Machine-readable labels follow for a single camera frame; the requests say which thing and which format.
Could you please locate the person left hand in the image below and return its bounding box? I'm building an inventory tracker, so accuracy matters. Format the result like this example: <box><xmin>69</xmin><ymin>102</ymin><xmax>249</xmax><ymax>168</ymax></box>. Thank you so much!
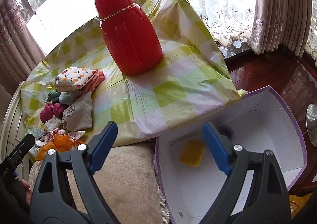
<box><xmin>21</xmin><ymin>179</ymin><xmax>32</xmax><ymax>206</ymax></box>

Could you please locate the red thermos jug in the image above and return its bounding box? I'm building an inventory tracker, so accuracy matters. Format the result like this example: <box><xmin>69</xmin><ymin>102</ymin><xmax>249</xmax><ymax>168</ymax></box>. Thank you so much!
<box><xmin>95</xmin><ymin>0</ymin><xmax>163</xmax><ymax>75</ymax></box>

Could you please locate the green checked plastic tablecloth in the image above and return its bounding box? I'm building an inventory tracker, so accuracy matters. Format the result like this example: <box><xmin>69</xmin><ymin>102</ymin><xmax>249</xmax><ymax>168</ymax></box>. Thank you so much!
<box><xmin>21</xmin><ymin>0</ymin><xmax>245</xmax><ymax>146</ymax></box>

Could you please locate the fruit print fabric pouch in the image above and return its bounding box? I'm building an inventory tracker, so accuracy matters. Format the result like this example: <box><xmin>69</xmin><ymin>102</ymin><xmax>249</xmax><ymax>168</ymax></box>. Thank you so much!
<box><xmin>55</xmin><ymin>67</ymin><xmax>98</xmax><ymax>92</ymax></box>

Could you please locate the salmon pink fleece pouch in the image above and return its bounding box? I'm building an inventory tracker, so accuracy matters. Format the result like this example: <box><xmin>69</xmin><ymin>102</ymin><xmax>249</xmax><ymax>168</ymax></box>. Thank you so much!
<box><xmin>82</xmin><ymin>69</ymin><xmax>105</xmax><ymax>95</ymax></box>

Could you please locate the light blue plush elephant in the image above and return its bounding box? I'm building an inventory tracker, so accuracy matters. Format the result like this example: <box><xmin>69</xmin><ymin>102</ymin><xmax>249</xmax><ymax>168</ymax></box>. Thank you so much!
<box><xmin>59</xmin><ymin>90</ymin><xmax>81</xmax><ymax>106</ymax></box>

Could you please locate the red floral white cloth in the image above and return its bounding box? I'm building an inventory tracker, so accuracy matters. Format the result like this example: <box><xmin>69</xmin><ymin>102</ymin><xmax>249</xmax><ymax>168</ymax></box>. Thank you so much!
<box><xmin>43</xmin><ymin>129</ymin><xmax>86</xmax><ymax>143</ymax></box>

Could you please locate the chrome floor lamp base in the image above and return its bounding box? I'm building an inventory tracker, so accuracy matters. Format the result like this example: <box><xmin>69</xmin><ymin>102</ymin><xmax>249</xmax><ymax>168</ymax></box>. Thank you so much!
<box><xmin>306</xmin><ymin>103</ymin><xmax>317</xmax><ymax>148</ymax></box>

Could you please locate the cream carved cabinet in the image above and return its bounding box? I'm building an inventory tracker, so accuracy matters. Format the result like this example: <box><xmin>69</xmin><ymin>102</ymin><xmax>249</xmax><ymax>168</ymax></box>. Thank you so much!
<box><xmin>0</xmin><ymin>80</ymin><xmax>33</xmax><ymax>177</ymax></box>

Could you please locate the yellow plastic bag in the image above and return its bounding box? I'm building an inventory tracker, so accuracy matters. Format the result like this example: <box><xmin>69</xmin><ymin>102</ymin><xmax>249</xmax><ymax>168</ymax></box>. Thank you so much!
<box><xmin>289</xmin><ymin>193</ymin><xmax>313</xmax><ymax>219</ymax></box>

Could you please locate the orange mesh bag with sponge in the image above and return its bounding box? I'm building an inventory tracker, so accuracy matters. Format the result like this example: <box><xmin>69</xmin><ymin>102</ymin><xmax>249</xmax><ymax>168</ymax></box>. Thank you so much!
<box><xmin>35</xmin><ymin>134</ymin><xmax>84</xmax><ymax>161</ymax></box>

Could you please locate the small yellow sponge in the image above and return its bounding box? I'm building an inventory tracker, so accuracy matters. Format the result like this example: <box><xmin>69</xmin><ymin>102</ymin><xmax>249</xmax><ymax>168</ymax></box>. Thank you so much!
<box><xmin>180</xmin><ymin>139</ymin><xmax>205</xmax><ymax>168</ymax></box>

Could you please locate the purple knitted ball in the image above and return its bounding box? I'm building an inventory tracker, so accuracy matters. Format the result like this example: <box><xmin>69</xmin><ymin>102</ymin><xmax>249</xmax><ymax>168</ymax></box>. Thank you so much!
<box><xmin>217</xmin><ymin>125</ymin><xmax>235</xmax><ymax>142</ymax></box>

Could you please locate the magenta knitted sock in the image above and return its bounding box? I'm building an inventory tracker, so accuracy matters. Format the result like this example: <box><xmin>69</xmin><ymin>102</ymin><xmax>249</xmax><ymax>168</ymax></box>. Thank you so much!
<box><xmin>53</xmin><ymin>103</ymin><xmax>68</xmax><ymax>119</ymax></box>
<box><xmin>40</xmin><ymin>102</ymin><xmax>54</xmax><ymax>124</ymax></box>

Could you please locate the yellow white sponge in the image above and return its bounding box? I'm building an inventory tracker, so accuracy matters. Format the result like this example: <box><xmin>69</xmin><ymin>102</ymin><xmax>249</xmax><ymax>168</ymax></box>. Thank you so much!
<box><xmin>45</xmin><ymin>115</ymin><xmax>62</xmax><ymax>132</ymax></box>

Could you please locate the beige velvet armrest cushion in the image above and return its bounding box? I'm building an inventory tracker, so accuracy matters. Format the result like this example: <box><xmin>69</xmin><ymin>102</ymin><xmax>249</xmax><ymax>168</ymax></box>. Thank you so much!
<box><xmin>28</xmin><ymin>140</ymin><xmax>172</xmax><ymax>224</ymax></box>

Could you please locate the green knitted cloth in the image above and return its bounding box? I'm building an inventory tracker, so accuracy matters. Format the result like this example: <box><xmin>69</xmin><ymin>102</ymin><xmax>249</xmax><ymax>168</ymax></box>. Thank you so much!
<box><xmin>46</xmin><ymin>90</ymin><xmax>61</xmax><ymax>104</ymax></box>

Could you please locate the purple white storage box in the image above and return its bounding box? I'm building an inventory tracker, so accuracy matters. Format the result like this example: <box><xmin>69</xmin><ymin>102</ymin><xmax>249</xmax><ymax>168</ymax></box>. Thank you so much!
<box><xmin>154</xmin><ymin>86</ymin><xmax>307</xmax><ymax>223</ymax></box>

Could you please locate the grey drawstring pouch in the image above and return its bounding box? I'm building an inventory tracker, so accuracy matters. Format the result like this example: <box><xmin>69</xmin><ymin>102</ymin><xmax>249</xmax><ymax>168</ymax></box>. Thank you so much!
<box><xmin>62</xmin><ymin>92</ymin><xmax>93</xmax><ymax>132</ymax></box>

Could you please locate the pink curtain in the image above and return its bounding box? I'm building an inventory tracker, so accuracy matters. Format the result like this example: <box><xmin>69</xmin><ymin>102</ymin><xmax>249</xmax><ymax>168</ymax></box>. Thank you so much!
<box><xmin>249</xmin><ymin>0</ymin><xmax>312</xmax><ymax>58</ymax></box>

